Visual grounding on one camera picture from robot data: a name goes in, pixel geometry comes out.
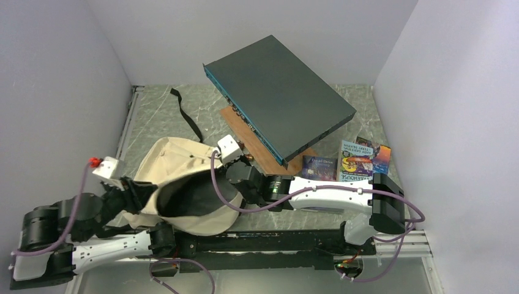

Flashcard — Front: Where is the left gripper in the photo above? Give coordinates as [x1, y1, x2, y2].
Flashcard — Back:
[80, 175, 160, 241]

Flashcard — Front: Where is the cream canvas backpack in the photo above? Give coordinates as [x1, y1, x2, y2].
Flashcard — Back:
[121, 88, 246, 238]

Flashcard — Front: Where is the dark purple paperback book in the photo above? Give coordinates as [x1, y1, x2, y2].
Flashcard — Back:
[302, 155, 337, 181]

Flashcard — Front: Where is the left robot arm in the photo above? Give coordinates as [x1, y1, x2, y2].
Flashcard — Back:
[9, 177, 176, 290]

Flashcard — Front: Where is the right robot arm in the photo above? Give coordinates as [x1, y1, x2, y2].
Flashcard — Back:
[226, 161, 406, 254]

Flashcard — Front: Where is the brown pipe tee fitting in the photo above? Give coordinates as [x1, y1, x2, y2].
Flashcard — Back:
[237, 141, 255, 162]

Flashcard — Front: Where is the wooden board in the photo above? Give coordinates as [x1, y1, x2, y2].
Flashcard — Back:
[220, 106, 318, 176]

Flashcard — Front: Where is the treehouse paperback book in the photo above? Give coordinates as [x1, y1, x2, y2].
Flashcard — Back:
[337, 140, 373, 182]

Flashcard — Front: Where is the blue orange paperback book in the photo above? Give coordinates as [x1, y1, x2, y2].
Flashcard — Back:
[355, 136, 391, 175]

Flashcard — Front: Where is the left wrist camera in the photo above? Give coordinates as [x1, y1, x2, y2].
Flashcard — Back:
[88, 156, 124, 190]

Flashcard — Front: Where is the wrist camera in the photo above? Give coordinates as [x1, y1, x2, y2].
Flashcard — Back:
[217, 135, 244, 165]
[88, 156, 124, 190]

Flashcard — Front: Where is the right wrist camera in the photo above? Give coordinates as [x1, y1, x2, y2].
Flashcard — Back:
[217, 135, 244, 165]

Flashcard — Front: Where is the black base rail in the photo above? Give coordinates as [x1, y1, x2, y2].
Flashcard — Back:
[169, 229, 376, 271]

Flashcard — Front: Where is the dark grey network switch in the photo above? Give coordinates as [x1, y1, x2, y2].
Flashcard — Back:
[203, 35, 356, 167]

